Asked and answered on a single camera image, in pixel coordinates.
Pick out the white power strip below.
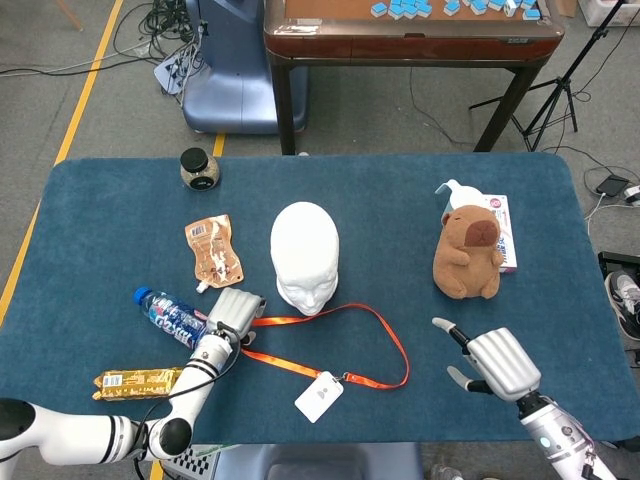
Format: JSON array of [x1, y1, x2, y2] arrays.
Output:
[[153, 47, 201, 96]]

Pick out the brown mahjong table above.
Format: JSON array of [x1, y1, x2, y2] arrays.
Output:
[[263, 0, 566, 155]]

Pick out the grey sneaker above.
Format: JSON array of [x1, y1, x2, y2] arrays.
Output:
[[603, 269, 640, 341]]

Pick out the white ID badge holder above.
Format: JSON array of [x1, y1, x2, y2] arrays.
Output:
[[294, 370, 346, 424]]

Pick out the white pink carton box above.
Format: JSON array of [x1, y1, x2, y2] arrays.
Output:
[[479, 193, 519, 274]]

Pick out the white chair wooden legs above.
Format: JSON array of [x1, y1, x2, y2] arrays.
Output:
[[53, 0, 84, 32]]

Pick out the white foam mannequin head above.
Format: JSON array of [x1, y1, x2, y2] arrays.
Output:
[[270, 200, 341, 317]]

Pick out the brown spout drink pouch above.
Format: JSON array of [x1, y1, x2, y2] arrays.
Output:
[[184, 214, 246, 294]]

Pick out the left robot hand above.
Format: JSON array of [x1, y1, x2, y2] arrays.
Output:
[[205, 286, 268, 347]]

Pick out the blue robot torso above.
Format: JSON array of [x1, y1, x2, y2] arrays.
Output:
[[214, 442, 426, 480]]

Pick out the gold foil snack pack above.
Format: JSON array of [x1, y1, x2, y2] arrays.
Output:
[[91, 367, 185, 403]]

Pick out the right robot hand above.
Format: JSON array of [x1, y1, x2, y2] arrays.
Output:
[[431, 316, 543, 403]]

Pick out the blue plastic drink bottle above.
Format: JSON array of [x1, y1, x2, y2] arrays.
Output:
[[132, 286, 209, 351]]

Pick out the glass jar black lid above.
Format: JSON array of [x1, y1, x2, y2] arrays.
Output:
[[179, 148, 221, 192]]

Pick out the orange lanyard strap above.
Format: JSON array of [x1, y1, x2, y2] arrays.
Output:
[[241, 302, 411, 391]]

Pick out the brown capybara plush toy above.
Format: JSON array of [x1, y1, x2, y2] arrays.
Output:
[[432, 204, 503, 300]]

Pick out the checkerboard calibration card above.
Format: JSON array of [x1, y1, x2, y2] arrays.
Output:
[[162, 444, 221, 480]]

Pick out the black phone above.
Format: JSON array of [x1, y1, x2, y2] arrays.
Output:
[[595, 174, 630, 197]]

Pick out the black tripod stand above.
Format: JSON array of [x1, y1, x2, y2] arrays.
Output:
[[468, 0, 629, 154]]

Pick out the blue table cloth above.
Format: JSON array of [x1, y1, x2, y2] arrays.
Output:
[[0, 152, 621, 446]]

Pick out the blue machine base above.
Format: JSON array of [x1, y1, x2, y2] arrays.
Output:
[[181, 0, 309, 135]]

